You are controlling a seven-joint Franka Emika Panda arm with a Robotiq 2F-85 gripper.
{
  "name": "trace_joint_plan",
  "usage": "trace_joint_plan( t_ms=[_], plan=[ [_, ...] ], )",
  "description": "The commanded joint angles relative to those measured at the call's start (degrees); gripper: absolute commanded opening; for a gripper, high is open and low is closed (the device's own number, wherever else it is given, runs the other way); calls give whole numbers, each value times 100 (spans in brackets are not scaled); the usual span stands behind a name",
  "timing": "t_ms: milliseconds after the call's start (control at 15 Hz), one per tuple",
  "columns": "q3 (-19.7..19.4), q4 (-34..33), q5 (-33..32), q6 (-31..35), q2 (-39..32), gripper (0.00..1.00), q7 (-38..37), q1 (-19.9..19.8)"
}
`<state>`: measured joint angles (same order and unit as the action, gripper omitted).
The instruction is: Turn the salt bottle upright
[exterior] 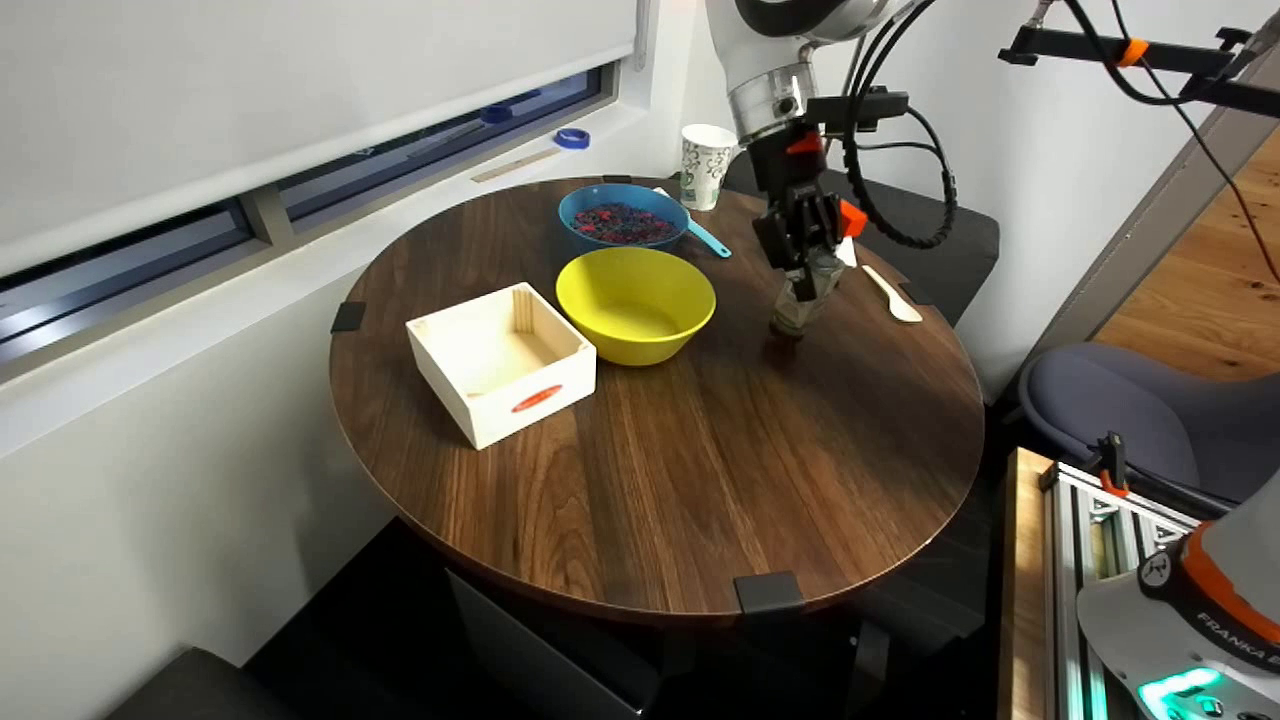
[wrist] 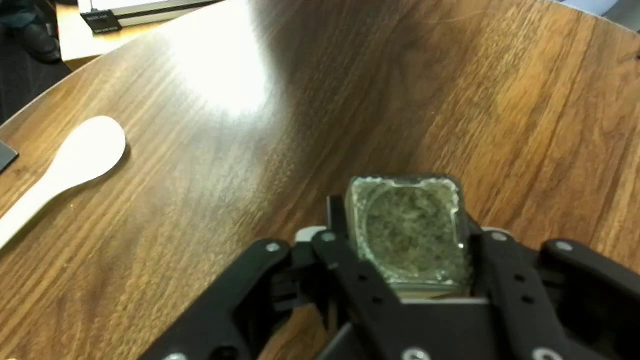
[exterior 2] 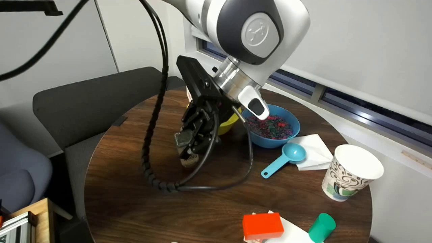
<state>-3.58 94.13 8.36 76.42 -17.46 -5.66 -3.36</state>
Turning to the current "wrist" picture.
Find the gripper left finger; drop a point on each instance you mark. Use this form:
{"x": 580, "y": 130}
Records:
{"x": 235, "y": 305}

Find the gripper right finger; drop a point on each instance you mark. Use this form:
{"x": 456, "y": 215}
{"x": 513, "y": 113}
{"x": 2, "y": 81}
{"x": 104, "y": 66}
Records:
{"x": 520, "y": 290}

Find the glass salt bottle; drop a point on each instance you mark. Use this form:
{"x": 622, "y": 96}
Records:
{"x": 410, "y": 232}

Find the pale wooden spoon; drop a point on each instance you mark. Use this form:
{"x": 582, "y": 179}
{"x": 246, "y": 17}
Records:
{"x": 80, "y": 160}

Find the flat black object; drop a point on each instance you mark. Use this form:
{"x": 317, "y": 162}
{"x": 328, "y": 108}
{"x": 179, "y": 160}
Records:
{"x": 6, "y": 156}

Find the light wooden table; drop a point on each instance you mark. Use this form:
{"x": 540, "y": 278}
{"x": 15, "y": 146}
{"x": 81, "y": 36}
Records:
{"x": 80, "y": 42}

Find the white box with black label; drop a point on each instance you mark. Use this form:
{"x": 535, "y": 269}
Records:
{"x": 135, "y": 12}

